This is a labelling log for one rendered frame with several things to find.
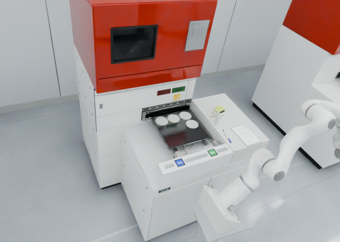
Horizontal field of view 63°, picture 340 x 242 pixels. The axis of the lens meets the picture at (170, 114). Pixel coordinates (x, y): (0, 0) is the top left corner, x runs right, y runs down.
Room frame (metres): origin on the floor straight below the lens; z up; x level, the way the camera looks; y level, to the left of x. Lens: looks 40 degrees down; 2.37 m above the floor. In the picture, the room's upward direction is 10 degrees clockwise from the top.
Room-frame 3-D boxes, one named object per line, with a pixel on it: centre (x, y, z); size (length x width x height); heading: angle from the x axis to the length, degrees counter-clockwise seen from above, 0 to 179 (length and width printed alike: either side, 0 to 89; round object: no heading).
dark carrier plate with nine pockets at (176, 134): (1.61, -0.09, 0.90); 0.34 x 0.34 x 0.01; 32
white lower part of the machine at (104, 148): (1.99, 0.37, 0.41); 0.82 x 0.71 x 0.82; 122
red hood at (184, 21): (1.96, 0.36, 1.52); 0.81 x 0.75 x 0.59; 122
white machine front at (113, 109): (1.70, 0.19, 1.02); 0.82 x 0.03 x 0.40; 122
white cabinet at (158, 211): (1.56, -0.22, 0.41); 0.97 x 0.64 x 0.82; 122
